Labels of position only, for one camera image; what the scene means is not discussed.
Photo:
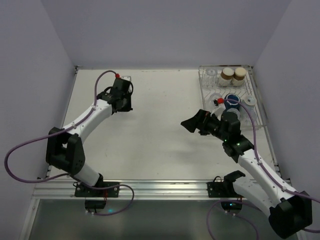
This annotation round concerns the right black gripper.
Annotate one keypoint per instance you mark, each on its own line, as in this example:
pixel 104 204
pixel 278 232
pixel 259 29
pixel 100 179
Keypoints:
pixel 201 124

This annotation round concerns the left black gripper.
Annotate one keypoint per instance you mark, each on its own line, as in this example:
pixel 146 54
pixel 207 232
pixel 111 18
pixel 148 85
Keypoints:
pixel 125 105

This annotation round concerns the clear glass with sticker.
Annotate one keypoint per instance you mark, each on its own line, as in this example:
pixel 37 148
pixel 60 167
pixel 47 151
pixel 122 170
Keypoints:
pixel 249 102

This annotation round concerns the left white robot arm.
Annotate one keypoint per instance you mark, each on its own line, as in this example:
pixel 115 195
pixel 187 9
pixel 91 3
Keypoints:
pixel 65 149

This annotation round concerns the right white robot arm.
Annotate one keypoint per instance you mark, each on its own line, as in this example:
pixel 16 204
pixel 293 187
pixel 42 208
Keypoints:
pixel 288 211

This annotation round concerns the clear glass rack back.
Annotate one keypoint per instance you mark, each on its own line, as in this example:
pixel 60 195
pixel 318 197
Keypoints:
pixel 209 77

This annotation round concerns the clear glass beside mug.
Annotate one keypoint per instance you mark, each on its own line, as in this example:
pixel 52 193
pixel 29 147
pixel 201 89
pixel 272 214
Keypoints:
pixel 212 101

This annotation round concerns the dark blue mug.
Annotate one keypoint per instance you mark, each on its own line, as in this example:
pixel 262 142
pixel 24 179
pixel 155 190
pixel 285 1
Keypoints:
pixel 232 101

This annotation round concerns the brown banded cup left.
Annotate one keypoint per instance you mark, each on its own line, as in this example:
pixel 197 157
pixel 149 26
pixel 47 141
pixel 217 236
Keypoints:
pixel 225 77

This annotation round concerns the brown banded cup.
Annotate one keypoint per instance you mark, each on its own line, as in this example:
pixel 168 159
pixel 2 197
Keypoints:
pixel 225 77
pixel 239 76

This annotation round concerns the brown banded cup right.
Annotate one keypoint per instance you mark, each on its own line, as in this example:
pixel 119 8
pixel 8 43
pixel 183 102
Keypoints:
pixel 239 76

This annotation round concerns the wire dish rack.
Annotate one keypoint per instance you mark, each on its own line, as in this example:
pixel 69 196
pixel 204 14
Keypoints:
pixel 229 88

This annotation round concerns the aluminium mounting rail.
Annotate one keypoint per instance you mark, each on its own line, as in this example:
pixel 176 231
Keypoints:
pixel 65 189

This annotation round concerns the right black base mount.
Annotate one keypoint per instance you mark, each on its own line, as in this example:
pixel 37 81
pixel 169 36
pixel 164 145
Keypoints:
pixel 222 187

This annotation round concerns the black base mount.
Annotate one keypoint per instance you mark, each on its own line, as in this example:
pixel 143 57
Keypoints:
pixel 222 187
pixel 96 200

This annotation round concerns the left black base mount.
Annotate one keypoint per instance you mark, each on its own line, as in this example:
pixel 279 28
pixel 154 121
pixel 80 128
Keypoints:
pixel 96 200

